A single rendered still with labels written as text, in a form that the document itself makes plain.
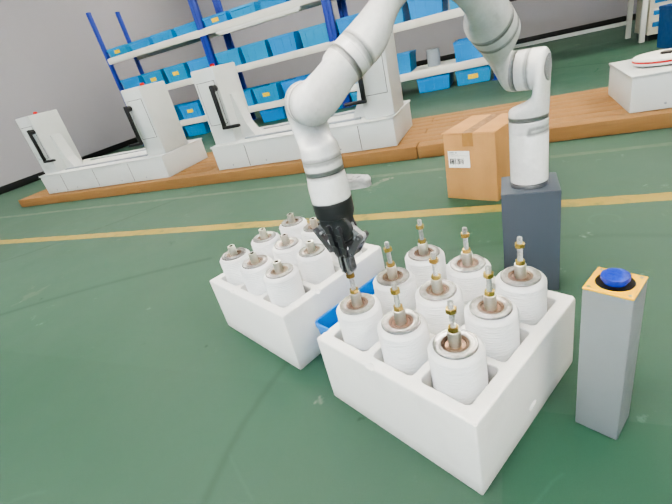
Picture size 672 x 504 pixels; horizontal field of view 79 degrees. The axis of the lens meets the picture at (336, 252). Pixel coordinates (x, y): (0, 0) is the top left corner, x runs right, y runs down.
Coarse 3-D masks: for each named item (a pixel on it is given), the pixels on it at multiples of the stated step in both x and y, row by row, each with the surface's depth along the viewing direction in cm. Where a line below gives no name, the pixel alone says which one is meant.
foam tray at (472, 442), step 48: (336, 336) 91; (432, 336) 82; (528, 336) 77; (336, 384) 94; (384, 384) 77; (432, 384) 77; (528, 384) 75; (432, 432) 73; (480, 432) 64; (480, 480) 69
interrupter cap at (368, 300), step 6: (360, 294) 88; (366, 294) 88; (342, 300) 88; (348, 300) 87; (366, 300) 86; (372, 300) 85; (342, 306) 86; (348, 306) 86; (360, 306) 85; (366, 306) 84; (372, 306) 84; (348, 312) 83; (354, 312) 83; (360, 312) 82
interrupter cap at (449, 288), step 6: (426, 282) 87; (444, 282) 85; (450, 282) 85; (420, 288) 85; (426, 288) 85; (444, 288) 84; (450, 288) 83; (456, 288) 82; (420, 294) 83; (426, 294) 83; (432, 294) 83; (438, 294) 83; (444, 294) 82; (450, 294) 81; (432, 300) 81; (438, 300) 81
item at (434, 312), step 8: (416, 296) 84; (456, 296) 81; (416, 304) 86; (424, 304) 82; (432, 304) 81; (440, 304) 80; (456, 304) 81; (424, 312) 83; (432, 312) 81; (440, 312) 81; (432, 320) 82; (440, 320) 82; (448, 320) 81; (456, 320) 82; (464, 320) 85; (432, 328) 84; (440, 328) 83
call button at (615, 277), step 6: (606, 270) 65; (612, 270) 64; (618, 270) 64; (624, 270) 64; (600, 276) 65; (606, 276) 63; (612, 276) 63; (618, 276) 63; (624, 276) 62; (630, 276) 62; (606, 282) 63; (612, 282) 62; (618, 282) 62; (624, 282) 62
